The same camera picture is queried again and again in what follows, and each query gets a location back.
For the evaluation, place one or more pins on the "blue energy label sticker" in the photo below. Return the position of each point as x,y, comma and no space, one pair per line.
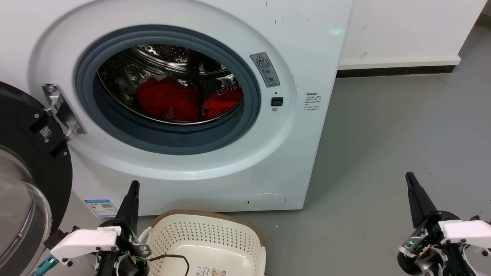
100,208

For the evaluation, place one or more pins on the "silver metal door hinge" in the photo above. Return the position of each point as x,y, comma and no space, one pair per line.
63,111

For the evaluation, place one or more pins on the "steel washing machine drum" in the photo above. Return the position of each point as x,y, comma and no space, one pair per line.
161,53

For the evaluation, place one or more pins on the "white QR code sticker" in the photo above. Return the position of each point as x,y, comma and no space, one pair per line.
46,132

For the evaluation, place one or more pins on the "round white filter cover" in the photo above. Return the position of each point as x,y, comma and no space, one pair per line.
266,201

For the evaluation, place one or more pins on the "black door latch socket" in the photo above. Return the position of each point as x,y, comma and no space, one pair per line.
277,101

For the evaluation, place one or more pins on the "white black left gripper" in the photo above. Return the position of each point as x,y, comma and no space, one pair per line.
84,241

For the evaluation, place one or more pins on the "grey rubber door gasket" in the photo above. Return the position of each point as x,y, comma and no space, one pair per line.
153,138

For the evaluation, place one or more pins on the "cream perforated laundry basket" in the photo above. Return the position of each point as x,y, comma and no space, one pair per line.
199,234

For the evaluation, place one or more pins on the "white front-load washing machine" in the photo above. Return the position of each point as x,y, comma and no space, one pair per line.
307,153

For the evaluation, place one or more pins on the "grey warning sticker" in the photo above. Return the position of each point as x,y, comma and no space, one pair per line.
264,69

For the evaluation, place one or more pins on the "small text label sticker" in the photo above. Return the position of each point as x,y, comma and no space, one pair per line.
313,101

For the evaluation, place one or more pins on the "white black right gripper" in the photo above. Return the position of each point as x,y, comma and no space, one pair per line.
460,234

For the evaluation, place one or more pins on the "red garment with lettering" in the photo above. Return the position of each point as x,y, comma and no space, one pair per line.
168,97

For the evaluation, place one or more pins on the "washing machine door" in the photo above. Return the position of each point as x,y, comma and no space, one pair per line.
23,126

